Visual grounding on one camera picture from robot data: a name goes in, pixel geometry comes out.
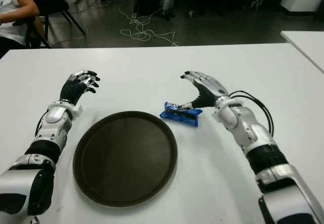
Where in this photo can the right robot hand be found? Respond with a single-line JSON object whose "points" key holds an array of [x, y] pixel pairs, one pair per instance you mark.
{"points": [[210, 87]]}

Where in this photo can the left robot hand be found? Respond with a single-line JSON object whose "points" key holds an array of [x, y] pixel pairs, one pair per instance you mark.
{"points": [[71, 90]]}

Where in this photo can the blue Oreo cookie pack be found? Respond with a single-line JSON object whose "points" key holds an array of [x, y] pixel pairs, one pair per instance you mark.
{"points": [[172, 115]]}

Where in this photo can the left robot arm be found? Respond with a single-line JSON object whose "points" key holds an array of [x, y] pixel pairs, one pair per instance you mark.
{"points": [[54, 123]]}

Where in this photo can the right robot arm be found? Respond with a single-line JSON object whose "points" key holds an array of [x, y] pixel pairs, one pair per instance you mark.
{"points": [[243, 123]]}

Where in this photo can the round dark brown tray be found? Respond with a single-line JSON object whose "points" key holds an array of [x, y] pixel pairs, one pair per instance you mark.
{"points": [[125, 158]]}

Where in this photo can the seated person in white shirt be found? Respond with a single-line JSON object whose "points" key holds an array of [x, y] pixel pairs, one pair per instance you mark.
{"points": [[12, 9]]}

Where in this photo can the white side table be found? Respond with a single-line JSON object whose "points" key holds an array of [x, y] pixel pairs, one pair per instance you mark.
{"points": [[306, 42]]}

